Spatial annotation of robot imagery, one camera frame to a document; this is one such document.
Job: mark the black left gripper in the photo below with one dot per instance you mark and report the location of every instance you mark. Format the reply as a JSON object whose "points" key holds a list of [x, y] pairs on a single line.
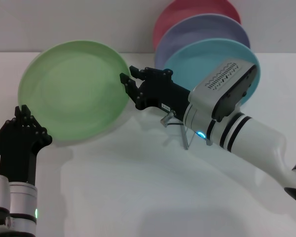
{"points": [[17, 158]]}

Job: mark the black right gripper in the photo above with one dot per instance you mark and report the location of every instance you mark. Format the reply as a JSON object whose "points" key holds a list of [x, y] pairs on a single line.
{"points": [[162, 96]]}

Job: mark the green plastic plate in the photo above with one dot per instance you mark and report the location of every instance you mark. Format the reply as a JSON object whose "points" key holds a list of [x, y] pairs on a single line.
{"points": [[74, 91]]}

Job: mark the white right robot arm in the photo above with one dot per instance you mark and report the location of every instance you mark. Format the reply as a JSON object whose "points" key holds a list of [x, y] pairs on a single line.
{"points": [[251, 143]]}

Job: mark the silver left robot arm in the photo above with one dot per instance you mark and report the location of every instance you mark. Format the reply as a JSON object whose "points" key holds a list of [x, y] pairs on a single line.
{"points": [[22, 200]]}

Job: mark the cyan plastic plate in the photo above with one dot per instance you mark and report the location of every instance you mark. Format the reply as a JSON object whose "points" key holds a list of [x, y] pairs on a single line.
{"points": [[202, 59]]}

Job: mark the purple plastic plate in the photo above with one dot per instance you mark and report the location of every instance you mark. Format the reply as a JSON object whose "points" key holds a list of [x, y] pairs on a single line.
{"points": [[202, 29]]}

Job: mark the red plastic plate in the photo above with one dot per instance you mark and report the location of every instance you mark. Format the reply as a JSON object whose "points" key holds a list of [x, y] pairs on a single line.
{"points": [[187, 10]]}

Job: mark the silver right wrist connector plug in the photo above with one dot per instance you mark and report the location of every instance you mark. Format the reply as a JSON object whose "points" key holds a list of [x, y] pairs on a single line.
{"points": [[168, 118]]}

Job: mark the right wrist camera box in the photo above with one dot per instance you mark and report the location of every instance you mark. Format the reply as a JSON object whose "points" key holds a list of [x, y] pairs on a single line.
{"points": [[219, 86]]}

